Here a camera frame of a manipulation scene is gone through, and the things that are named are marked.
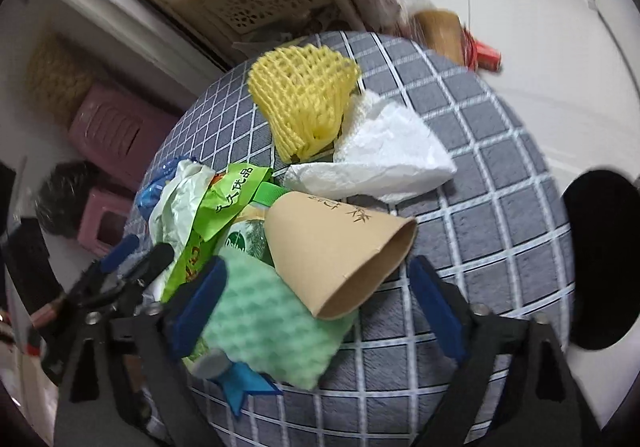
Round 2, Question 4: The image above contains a green wavy sponge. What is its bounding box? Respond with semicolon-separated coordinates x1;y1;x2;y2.
190;245;358;391

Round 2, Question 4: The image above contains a brown paper cup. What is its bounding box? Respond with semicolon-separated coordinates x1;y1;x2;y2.
264;192;418;320

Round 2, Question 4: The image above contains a white green lying bottle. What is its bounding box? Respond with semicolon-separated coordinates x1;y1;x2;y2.
182;337;232;380

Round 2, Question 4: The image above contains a blue star coaster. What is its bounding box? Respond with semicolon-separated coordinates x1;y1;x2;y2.
213;361;282;419

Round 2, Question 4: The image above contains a blue plastic bag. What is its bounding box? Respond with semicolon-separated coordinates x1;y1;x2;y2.
134;155;198;222

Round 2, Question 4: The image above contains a green snack wrapper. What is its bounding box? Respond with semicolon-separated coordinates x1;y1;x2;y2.
148;160;272;302

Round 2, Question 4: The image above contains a pink plastic stool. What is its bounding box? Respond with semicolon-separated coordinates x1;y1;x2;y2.
67;82;181;193

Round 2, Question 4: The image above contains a black trash bin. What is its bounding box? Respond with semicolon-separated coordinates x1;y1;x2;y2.
562;169;639;351

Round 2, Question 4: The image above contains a white crumpled paper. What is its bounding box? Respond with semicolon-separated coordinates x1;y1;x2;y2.
282;90;457;204

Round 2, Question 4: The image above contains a yellow foam fruit net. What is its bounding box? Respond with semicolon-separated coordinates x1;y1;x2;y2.
247;44;361;164

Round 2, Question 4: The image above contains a red can on floor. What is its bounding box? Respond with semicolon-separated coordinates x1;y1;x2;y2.
475;41;502;72

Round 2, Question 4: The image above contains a red basket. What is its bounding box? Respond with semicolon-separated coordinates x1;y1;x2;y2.
461;27;480;71

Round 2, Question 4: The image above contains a brown bread loaf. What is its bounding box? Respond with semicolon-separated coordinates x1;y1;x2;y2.
413;10;465;66

